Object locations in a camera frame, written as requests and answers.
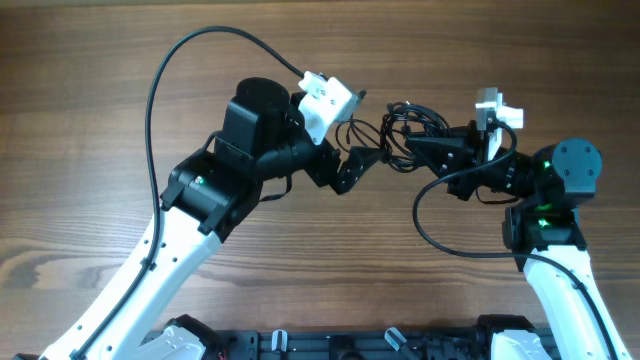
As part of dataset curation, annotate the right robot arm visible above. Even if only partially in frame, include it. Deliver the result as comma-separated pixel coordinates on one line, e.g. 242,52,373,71
405,121,630,359

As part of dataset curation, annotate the thick black USB cable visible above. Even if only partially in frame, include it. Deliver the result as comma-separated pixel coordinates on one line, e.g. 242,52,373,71
379,101,452,174

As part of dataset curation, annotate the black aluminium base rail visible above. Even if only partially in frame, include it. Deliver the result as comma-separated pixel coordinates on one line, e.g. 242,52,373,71
215,328,491,360

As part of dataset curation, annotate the thin black USB cable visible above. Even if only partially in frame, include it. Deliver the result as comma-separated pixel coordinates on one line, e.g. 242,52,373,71
334,115,416,161

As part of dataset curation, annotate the black right camera cable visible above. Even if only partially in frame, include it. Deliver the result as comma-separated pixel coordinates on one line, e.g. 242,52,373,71
411,122,621,360

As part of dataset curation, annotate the black camera cable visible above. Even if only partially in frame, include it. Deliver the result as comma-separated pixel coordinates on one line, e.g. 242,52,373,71
411,122,621,360
69,25,306,360

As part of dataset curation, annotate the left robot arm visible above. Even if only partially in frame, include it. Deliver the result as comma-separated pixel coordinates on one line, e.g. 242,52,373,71
43,72,380,359

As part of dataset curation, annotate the black left camera cable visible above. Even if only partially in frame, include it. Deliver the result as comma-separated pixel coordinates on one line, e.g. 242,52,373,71
69,25,306,360

